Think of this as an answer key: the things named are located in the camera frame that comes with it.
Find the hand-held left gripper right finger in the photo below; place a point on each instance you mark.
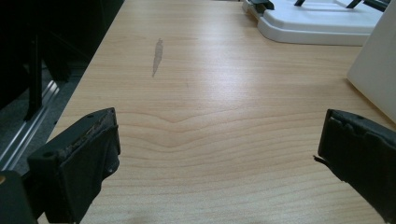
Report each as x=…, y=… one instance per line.
x=361, y=149

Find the white box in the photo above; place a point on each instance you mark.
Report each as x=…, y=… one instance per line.
x=378, y=71

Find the white plastic base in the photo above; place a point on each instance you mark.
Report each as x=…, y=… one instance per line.
x=314, y=23

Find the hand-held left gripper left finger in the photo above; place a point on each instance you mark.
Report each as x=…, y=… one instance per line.
x=74, y=161

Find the aluminium floor rail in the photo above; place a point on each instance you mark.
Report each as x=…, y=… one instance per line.
x=26, y=127

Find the black metal stand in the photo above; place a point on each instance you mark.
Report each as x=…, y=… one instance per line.
x=35, y=74

